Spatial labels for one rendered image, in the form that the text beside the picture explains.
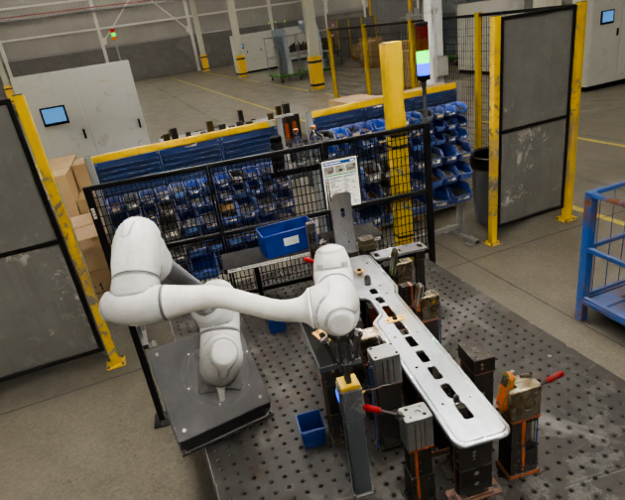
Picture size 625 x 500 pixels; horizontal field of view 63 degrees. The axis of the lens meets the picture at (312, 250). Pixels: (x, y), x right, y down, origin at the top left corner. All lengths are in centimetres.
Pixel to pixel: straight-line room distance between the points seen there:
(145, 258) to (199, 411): 85
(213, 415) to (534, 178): 399
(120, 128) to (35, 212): 486
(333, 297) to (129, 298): 57
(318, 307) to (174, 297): 42
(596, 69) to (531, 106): 789
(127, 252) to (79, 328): 264
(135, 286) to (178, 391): 79
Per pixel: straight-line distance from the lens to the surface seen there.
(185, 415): 216
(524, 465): 196
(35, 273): 394
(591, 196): 369
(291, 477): 200
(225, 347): 194
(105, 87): 846
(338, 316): 120
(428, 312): 226
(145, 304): 146
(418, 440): 167
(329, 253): 135
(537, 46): 504
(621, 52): 1339
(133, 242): 153
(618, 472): 207
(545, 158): 536
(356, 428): 170
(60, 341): 418
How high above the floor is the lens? 216
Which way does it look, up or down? 24 degrees down
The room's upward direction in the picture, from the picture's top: 8 degrees counter-clockwise
